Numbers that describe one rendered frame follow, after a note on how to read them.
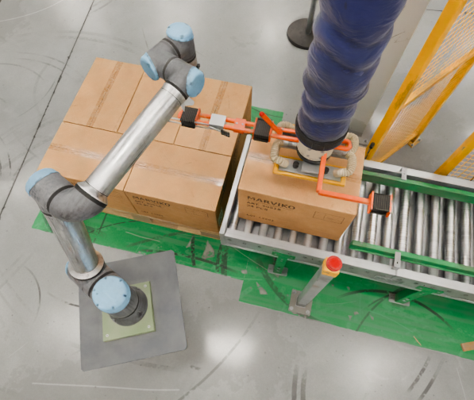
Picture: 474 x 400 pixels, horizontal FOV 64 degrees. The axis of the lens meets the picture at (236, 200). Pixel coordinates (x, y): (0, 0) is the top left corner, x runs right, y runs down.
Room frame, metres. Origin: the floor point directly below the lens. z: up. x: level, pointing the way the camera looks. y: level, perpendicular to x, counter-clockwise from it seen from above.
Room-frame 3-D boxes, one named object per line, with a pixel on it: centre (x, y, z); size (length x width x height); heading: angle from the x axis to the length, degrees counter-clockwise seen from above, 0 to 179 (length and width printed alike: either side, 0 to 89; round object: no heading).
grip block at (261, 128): (1.01, -0.13, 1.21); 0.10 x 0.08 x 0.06; 165
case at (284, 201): (0.95, -0.35, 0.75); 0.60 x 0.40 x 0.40; 74
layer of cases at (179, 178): (1.53, 0.57, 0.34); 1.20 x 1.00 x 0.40; 74
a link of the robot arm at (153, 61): (0.99, 0.25, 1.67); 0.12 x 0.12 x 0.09; 49
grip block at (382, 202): (0.62, -0.60, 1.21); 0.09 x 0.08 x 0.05; 165
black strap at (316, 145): (0.94, -0.37, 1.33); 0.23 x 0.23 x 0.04
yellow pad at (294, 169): (0.86, -0.35, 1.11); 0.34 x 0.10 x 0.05; 75
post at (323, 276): (0.42, -0.42, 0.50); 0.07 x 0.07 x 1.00; 74
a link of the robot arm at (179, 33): (1.08, 0.18, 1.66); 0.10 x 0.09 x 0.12; 139
